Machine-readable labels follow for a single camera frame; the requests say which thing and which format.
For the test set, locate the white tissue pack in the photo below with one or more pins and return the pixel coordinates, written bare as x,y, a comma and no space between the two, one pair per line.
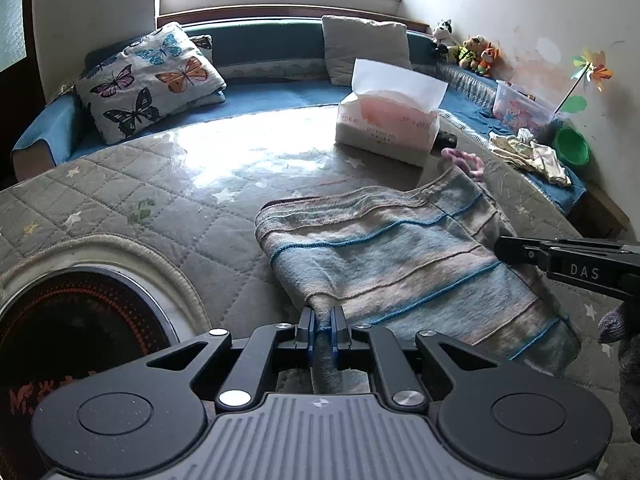
385,125

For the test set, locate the butterfly print pillow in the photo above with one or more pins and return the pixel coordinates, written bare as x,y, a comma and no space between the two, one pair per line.
150,80

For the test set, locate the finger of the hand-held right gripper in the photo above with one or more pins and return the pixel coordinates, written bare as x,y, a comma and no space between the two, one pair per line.
520,252

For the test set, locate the dark door frosted glass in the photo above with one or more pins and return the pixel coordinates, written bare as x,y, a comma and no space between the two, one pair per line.
12,20

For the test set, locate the cream crumpled cloth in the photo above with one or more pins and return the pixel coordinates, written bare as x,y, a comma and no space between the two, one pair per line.
530,155

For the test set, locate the green plastic bowl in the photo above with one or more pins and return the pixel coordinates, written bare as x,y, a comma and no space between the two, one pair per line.
572,146

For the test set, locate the striped blue beige towel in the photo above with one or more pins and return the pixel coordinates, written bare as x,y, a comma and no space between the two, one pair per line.
400,260

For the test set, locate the dark patterned pillow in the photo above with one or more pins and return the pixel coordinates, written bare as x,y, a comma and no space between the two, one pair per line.
202,42

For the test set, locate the pink scrunchie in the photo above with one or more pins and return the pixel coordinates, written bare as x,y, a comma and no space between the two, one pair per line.
467,162

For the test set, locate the orange plush toy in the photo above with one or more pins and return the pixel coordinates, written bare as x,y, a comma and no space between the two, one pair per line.
489,60

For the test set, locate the person's right hand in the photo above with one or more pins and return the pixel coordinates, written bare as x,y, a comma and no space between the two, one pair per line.
614,325

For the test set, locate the colourful pinwheel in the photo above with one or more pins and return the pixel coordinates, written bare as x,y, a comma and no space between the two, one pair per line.
592,72

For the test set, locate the round built-in stove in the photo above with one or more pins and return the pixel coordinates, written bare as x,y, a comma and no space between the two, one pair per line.
75,320

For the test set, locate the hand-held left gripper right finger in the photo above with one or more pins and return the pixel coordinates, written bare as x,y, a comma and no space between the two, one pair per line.
336,332

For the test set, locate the small black device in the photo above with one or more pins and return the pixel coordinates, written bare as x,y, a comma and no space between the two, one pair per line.
446,140

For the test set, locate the blue sofa bench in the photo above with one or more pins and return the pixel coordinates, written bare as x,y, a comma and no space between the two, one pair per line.
280,95

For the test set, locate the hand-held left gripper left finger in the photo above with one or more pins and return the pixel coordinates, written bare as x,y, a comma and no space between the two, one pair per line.
310,332

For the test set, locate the cow plush toy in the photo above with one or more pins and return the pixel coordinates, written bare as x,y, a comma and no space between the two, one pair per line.
444,37

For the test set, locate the plain grey pillow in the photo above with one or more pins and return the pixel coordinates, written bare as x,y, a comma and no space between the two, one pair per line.
365,45

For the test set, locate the clear plastic container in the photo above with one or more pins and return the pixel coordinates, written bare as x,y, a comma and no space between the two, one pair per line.
522,110

